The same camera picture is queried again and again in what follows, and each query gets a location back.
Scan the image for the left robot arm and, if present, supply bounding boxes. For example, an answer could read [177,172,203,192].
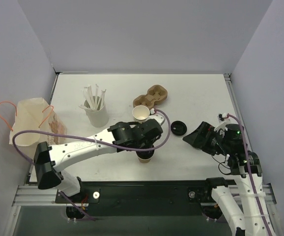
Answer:
[33,116,165,202]

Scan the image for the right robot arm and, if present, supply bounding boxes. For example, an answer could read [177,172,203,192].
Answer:
[183,120,276,236]

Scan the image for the single brown paper cup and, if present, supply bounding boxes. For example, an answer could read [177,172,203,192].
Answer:
[136,150,155,164]

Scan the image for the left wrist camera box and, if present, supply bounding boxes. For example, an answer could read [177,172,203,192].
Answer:
[148,108,166,126]

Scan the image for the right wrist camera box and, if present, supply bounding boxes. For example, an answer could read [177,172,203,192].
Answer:
[215,113,230,131]

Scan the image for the black plastic cup lid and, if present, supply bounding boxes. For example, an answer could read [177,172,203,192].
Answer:
[136,150,155,160]
[170,120,187,136]

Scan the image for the white wrapped straw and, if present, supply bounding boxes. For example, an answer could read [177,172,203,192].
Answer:
[94,84,99,110]
[82,88,92,109]
[86,86,95,110]
[98,90,106,110]

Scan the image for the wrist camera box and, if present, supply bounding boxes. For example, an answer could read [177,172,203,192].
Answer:
[148,108,166,126]
[215,113,230,131]

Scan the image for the white cylindrical straw holder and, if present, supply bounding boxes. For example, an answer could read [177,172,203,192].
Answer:
[85,102,109,128]

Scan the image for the stack of brown paper cups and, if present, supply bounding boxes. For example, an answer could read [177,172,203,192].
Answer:
[132,105,150,122]

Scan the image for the brown cardboard cup carrier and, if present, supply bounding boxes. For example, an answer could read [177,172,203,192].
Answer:
[133,85,168,109]

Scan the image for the printed paper takeout bag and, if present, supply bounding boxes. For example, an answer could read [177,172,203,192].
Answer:
[0,97,68,163]

